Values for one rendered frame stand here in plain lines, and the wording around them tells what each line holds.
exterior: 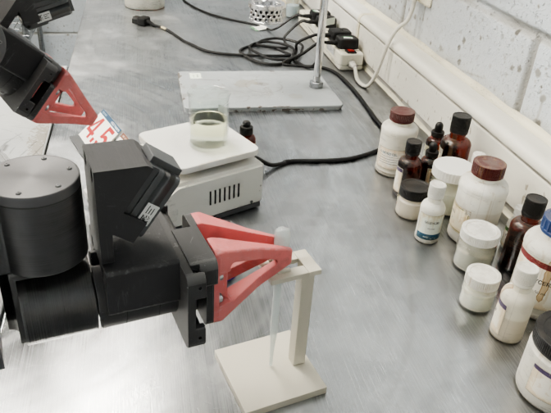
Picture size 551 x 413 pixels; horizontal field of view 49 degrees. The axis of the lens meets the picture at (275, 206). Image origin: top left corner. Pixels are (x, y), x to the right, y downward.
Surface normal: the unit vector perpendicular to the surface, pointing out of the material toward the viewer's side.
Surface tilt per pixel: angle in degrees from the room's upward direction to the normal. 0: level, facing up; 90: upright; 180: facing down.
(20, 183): 0
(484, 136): 90
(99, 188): 90
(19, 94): 49
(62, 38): 90
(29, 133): 0
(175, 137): 0
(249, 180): 90
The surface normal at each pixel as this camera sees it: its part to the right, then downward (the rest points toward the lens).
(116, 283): 0.40, 0.49
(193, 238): 0.07, -0.86
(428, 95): -0.98, 0.05
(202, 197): 0.59, 0.45
